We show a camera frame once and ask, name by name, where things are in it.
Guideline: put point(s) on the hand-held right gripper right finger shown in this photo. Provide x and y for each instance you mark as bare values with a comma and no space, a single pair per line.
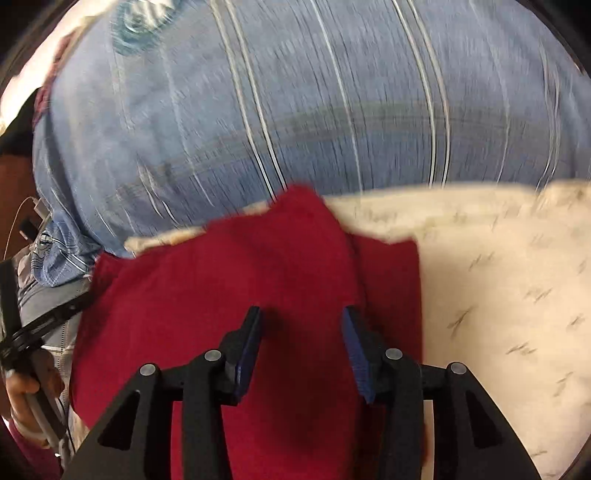
358,357

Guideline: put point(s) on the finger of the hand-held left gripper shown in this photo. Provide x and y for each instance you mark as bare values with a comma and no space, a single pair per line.
55,316

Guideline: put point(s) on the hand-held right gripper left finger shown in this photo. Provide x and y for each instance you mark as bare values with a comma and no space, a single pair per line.
248,353

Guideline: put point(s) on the red sweater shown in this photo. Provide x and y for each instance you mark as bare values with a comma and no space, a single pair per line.
207,286

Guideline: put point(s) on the person's left hand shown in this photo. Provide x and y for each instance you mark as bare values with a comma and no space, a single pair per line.
21,397

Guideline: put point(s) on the black power strip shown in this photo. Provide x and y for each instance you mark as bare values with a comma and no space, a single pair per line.
28,230

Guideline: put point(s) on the white phone charger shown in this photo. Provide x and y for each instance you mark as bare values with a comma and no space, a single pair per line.
38,206

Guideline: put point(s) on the brown wooden furniture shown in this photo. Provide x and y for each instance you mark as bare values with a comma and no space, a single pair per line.
16,194

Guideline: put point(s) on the white floral blanket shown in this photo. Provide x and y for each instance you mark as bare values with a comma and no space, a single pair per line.
498,286

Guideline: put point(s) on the black cloth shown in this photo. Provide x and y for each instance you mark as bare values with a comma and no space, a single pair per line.
16,127

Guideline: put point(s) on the dark red patterned cloth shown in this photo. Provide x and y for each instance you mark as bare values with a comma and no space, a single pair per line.
46,92

